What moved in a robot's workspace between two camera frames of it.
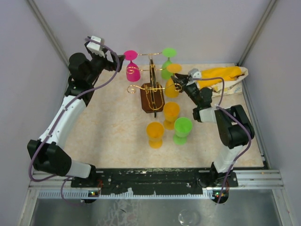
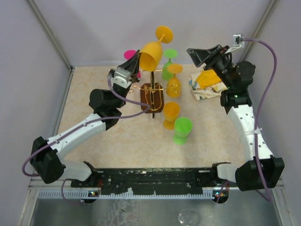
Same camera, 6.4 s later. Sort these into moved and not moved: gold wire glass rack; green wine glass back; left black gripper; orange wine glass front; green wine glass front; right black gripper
Moved: orange wine glass front; left black gripper; right black gripper
Not moved: green wine glass back; gold wire glass rack; green wine glass front
